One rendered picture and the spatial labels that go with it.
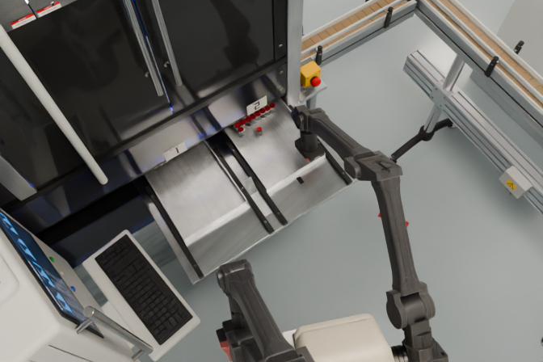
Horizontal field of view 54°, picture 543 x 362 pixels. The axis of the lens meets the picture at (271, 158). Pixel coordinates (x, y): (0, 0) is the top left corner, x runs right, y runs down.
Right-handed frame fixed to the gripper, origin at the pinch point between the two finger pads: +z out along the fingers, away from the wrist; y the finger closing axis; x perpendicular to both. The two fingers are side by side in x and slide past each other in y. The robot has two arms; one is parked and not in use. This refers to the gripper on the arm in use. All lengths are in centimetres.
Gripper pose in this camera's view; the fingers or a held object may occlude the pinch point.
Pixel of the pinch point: (310, 160)
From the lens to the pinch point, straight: 197.2
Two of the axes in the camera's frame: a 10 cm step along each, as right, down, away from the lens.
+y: -5.3, -6.7, 5.2
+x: -8.4, 4.9, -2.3
